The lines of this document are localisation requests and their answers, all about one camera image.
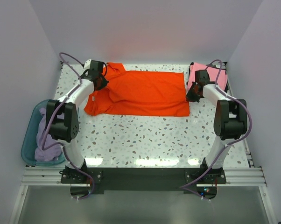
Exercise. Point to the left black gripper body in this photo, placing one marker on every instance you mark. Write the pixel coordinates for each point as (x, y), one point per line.
(103, 81)

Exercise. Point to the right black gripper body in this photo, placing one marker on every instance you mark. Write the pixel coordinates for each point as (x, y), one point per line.
(191, 95)

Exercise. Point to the orange t shirt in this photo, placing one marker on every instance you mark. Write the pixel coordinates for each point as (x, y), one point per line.
(144, 93)

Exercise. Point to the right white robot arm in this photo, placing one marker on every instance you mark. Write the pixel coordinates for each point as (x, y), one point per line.
(230, 121)

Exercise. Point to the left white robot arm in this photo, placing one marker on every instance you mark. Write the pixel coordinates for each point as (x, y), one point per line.
(61, 115)

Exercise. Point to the pink folded t shirt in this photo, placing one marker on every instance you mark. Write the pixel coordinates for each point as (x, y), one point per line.
(215, 74)

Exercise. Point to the black folded t shirt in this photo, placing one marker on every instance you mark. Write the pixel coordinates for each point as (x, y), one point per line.
(225, 77)

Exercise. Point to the teal plastic basket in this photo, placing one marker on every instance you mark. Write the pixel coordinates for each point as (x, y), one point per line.
(30, 140)

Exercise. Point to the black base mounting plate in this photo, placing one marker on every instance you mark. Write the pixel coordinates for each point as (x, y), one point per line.
(132, 179)

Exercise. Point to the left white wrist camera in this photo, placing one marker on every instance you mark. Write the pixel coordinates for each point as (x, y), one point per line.
(87, 64)

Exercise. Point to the aluminium frame rail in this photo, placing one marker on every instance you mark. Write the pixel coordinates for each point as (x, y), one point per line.
(137, 154)

